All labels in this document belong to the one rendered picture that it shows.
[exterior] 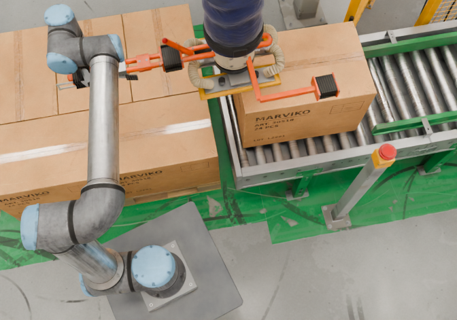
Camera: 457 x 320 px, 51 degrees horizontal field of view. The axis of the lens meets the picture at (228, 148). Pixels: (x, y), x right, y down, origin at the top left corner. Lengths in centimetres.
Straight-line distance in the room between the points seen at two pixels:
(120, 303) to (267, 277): 102
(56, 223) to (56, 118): 148
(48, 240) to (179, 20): 187
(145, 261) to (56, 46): 80
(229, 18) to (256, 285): 168
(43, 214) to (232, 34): 87
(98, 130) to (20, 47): 170
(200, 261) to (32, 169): 103
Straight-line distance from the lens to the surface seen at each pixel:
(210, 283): 208
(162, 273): 177
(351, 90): 221
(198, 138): 248
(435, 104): 278
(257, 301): 282
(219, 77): 197
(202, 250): 210
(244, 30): 169
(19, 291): 308
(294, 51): 227
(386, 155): 200
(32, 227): 129
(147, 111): 259
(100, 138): 135
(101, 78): 147
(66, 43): 158
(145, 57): 191
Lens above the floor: 281
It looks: 67 degrees down
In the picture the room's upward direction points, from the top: 1 degrees counter-clockwise
